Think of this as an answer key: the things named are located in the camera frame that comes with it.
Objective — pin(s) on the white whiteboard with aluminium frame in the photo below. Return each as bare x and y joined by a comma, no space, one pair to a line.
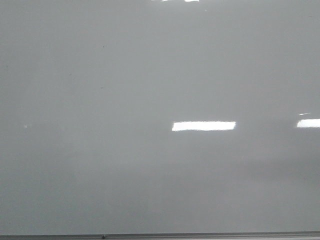
159,116

